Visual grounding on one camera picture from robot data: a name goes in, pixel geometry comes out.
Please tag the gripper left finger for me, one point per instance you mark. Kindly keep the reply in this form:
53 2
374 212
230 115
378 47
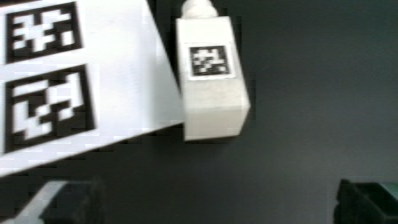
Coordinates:
65 204

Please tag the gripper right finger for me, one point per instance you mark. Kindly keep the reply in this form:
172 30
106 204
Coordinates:
367 203

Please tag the white table leg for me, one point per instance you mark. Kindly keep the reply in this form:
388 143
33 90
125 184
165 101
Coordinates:
216 97

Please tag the white sheet with tags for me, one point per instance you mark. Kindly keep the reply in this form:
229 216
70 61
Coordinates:
88 85

